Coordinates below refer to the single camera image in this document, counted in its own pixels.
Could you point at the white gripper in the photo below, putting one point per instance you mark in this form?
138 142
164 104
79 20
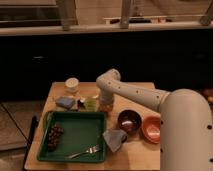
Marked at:
106 99

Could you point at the yellow-orange apple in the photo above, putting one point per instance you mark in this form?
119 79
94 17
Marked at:
106 108

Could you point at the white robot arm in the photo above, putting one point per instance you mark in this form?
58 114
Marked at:
186 125

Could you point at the green plastic tray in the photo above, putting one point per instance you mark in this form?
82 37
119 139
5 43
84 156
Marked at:
81 130

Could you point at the green vegetable toy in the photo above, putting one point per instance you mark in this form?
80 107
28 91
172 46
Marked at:
91 104

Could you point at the small dark object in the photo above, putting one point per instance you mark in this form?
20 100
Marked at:
80 103

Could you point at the dark brown bowl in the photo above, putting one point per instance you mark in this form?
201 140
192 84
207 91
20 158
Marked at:
129 121

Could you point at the white cup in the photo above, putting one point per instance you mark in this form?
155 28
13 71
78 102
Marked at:
72 84

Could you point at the grey-blue crumpled cloth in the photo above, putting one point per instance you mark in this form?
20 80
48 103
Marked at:
115 138

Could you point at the silver fork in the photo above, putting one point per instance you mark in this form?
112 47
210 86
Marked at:
90 150

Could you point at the orange-red bowl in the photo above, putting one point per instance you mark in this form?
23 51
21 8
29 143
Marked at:
151 129

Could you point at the dark grape bunch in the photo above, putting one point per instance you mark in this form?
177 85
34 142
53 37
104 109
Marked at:
53 137

